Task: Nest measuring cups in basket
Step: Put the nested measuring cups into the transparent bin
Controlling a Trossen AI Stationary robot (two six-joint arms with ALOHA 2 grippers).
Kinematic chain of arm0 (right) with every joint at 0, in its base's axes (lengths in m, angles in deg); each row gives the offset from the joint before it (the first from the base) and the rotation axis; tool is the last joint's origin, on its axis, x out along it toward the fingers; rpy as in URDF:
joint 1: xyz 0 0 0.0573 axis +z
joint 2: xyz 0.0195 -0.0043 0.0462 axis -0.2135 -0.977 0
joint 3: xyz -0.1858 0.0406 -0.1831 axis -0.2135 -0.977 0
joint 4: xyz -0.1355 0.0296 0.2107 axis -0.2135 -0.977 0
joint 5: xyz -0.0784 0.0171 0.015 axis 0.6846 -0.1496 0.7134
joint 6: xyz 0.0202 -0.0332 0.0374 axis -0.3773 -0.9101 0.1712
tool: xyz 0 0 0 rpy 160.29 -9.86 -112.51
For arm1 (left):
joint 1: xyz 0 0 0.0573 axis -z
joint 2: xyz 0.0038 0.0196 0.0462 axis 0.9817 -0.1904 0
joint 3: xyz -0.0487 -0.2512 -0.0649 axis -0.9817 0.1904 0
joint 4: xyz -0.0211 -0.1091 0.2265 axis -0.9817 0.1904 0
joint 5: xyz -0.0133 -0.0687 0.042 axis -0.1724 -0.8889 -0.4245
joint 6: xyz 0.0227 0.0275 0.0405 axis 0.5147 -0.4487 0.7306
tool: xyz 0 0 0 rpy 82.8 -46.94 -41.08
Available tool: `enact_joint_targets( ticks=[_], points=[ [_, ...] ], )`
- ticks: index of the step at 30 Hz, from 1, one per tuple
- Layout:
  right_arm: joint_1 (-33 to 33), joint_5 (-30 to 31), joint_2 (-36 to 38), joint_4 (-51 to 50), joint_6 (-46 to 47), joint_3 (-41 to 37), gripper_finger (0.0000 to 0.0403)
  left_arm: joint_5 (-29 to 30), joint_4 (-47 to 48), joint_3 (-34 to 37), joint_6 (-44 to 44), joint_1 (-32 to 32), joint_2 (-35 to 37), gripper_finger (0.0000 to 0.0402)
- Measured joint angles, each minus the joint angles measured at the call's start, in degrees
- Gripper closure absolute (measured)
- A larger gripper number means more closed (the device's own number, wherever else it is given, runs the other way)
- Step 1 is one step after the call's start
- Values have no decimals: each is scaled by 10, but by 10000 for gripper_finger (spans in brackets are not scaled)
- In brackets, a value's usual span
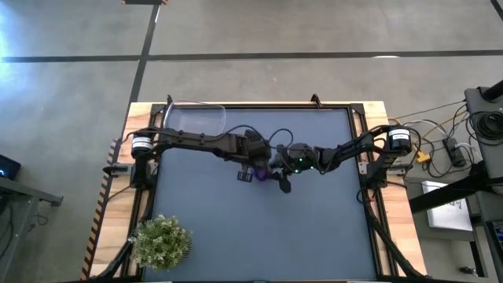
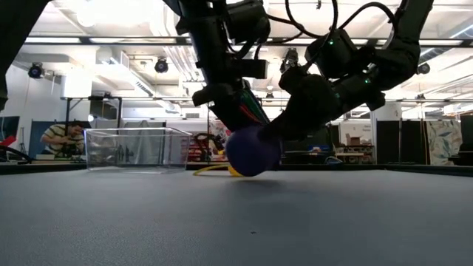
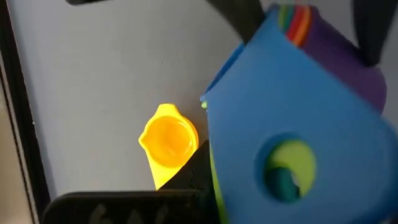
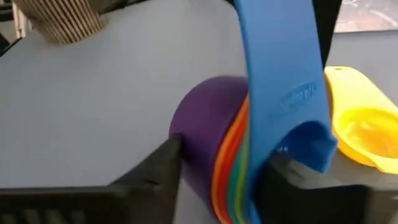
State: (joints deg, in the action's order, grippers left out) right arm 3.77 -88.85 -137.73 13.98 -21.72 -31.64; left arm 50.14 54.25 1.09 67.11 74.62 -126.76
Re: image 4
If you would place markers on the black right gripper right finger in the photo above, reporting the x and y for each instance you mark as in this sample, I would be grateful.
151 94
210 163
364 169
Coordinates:
311 202

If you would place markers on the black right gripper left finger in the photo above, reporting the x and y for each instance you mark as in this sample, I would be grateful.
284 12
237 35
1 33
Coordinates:
133 193

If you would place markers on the green plastic measuring cup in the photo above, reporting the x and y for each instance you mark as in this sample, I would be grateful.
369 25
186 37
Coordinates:
244 174

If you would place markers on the teal plastic measuring cup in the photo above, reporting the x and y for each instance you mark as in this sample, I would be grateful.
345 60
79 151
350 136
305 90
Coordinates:
234 193

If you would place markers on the yellow plastic measuring cup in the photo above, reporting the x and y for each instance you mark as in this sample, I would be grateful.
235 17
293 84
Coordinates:
363 130

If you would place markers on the nested orange green measuring cups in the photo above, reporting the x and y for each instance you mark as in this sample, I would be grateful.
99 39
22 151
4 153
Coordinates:
225 161

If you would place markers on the purple plastic measuring cup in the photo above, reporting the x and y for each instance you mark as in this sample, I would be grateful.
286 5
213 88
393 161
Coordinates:
205 118

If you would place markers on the blue plastic measuring cup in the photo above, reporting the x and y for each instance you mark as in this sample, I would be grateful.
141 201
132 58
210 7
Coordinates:
280 77

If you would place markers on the grey-blue table mat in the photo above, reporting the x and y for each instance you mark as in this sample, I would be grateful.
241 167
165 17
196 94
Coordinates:
93 109

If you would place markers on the artificial green potted plant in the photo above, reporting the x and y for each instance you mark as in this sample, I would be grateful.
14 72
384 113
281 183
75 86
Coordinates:
65 18

